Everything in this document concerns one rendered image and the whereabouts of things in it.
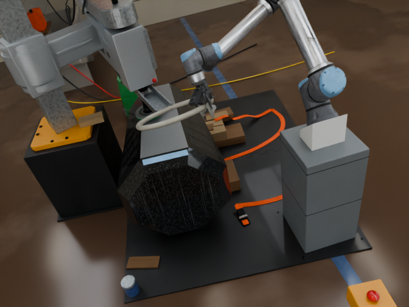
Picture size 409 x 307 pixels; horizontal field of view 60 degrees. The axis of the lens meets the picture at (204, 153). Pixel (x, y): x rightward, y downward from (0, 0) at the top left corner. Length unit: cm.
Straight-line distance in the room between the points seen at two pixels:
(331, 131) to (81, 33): 199
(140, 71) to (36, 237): 181
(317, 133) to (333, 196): 46
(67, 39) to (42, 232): 169
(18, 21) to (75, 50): 44
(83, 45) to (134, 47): 66
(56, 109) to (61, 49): 48
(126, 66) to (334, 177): 153
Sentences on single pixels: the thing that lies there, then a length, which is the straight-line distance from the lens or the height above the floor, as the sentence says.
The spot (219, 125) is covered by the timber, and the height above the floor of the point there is 19.
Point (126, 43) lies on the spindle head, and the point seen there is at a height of 147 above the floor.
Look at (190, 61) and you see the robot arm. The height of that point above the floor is 151.
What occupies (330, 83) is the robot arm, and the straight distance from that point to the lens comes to 204.
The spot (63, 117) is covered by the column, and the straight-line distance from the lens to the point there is 313.
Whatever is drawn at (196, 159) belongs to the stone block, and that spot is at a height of 73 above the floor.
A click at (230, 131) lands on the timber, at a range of 373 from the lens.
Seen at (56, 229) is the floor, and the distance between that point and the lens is 351.
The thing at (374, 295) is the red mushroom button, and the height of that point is 110.
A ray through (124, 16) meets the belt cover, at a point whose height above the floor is 164.
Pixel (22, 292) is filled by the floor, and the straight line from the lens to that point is 325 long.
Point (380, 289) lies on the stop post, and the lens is 143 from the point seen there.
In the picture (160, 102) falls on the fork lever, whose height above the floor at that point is 108.
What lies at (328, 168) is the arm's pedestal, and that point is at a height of 79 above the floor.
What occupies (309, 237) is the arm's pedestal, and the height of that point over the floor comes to 19.
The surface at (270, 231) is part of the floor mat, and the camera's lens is 289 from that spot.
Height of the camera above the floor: 229
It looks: 38 degrees down
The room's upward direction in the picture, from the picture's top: 12 degrees counter-clockwise
